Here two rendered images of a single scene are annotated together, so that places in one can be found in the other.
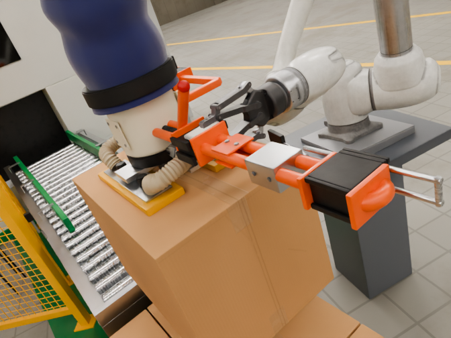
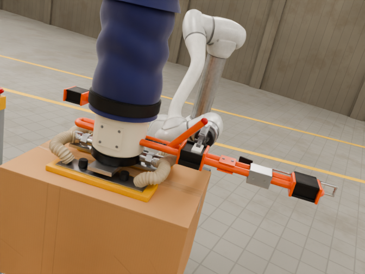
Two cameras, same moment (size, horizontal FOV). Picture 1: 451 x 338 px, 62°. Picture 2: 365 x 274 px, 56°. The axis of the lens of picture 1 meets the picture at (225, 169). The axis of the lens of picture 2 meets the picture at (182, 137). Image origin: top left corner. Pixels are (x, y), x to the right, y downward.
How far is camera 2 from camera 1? 0.88 m
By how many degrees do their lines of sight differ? 49
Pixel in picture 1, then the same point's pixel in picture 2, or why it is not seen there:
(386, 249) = not seen: hidden behind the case
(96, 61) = (142, 85)
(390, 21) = (206, 103)
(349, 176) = (313, 182)
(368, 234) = not seen: hidden behind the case
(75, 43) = (131, 67)
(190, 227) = (189, 209)
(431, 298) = not seen: outside the picture
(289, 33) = (183, 95)
